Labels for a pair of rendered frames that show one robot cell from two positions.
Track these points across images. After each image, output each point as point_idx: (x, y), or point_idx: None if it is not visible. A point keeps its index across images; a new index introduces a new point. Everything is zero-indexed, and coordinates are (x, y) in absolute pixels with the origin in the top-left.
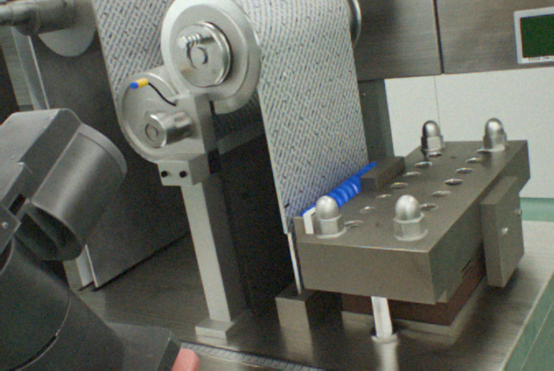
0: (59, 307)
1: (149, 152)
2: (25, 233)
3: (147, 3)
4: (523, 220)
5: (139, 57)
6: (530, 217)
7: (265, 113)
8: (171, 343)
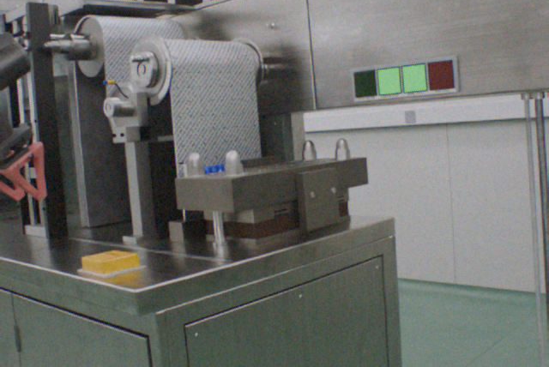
0: None
1: None
2: None
3: None
4: (509, 308)
5: (129, 80)
6: (516, 306)
7: (172, 104)
8: (28, 130)
